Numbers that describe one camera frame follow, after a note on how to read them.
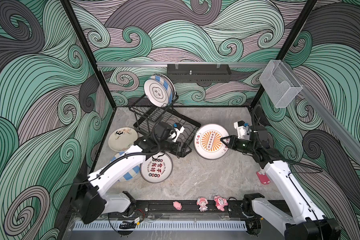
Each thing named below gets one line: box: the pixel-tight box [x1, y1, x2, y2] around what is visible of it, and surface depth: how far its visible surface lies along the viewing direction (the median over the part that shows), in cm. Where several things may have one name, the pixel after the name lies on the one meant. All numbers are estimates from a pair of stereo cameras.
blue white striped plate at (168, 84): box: [150, 74, 176, 104], surface depth 87 cm
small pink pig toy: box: [172, 201, 182, 211], surface depth 74 cm
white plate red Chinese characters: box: [140, 153, 174, 184], surface depth 88 cm
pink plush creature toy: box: [214, 195, 229, 212], surface depth 74 cm
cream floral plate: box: [108, 127, 138, 152], surface depth 105 cm
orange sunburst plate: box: [193, 123, 230, 160], surface depth 79 cm
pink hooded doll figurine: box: [196, 197, 209, 212], surface depth 74 cm
